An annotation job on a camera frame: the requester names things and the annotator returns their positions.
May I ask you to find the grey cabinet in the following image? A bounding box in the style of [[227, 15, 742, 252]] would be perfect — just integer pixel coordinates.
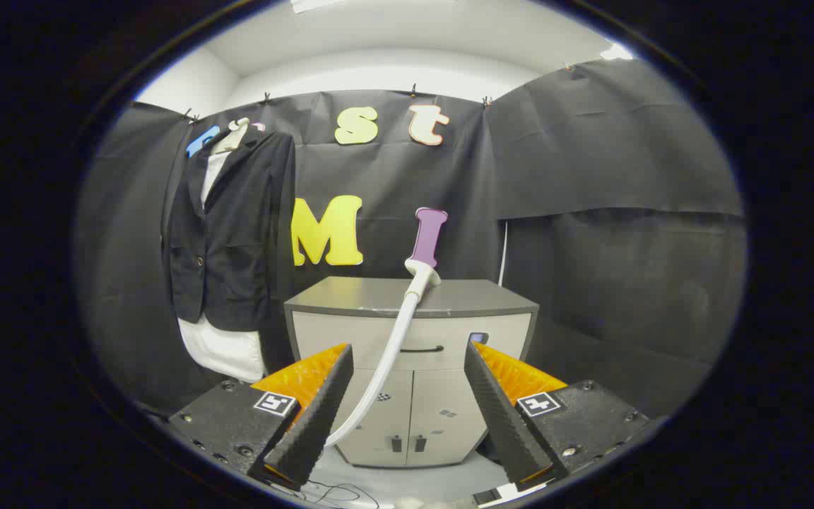
[[283, 276, 541, 469]]

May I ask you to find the white shirt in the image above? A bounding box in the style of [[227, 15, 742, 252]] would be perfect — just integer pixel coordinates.
[[178, 150, 266, 383]]

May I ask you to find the black suit jacket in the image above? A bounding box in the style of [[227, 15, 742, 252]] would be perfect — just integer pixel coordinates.
[[164, 126, 296, 333]]

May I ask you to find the row of black clips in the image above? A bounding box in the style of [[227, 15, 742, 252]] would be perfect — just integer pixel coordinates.
[[182, 62, 574, 122]]

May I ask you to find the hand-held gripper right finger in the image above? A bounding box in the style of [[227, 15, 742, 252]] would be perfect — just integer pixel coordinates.
[[464, 341, 651, 485]]

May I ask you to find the white garment steamer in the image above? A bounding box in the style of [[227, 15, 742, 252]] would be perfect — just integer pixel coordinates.
[[322, 258, 443, 447]]

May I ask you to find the black cable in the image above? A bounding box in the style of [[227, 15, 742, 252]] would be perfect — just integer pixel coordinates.
[[266, 477, 379, 509]]

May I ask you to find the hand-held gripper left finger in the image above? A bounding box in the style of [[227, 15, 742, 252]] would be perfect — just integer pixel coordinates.
[[167, 344, 355, 492]]

